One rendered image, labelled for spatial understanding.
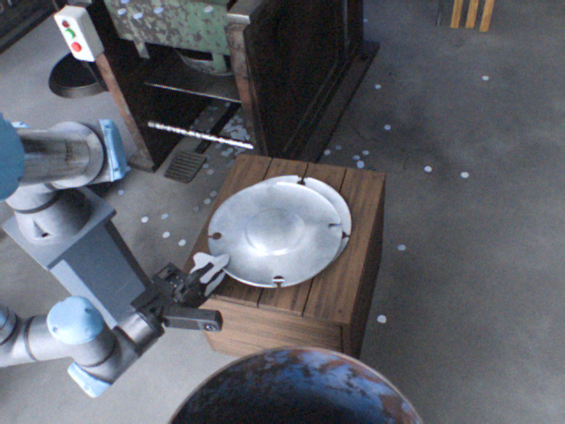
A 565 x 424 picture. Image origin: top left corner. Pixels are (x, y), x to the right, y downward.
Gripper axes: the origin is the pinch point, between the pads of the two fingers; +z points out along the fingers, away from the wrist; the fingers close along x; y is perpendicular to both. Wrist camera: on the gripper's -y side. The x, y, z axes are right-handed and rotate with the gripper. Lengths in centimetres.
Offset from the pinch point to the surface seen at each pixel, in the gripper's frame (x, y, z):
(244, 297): 3.9, -6.4, -2.7
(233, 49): -22, 30, 37
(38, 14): 30, 213, 69
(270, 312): 6.2, -11.9, -1.1
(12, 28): 31, 213, 54
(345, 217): 1.1, -11.8, 25.3
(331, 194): 0.7, -5.2, 29.0
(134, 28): -19, 65, 34
